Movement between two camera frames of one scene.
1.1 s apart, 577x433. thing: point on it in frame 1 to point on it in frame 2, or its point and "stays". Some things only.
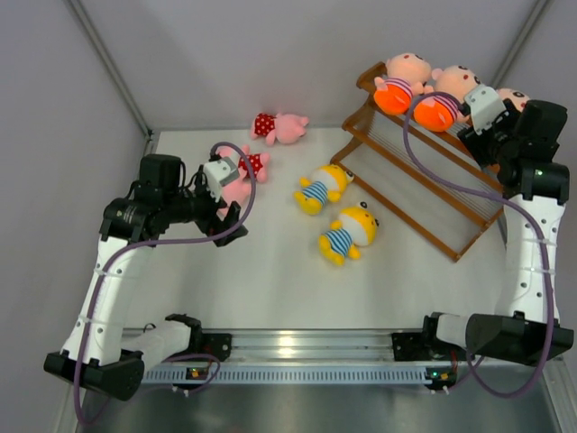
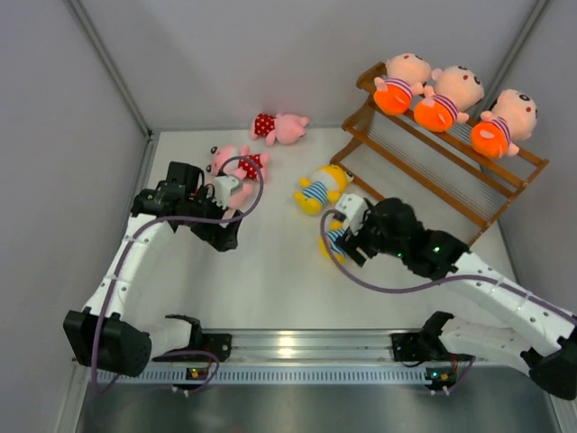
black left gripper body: (199, 207) stays
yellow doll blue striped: (325, 185) stays
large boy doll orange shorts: (407, 76) stays
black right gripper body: (492, 144) to (370, 240)
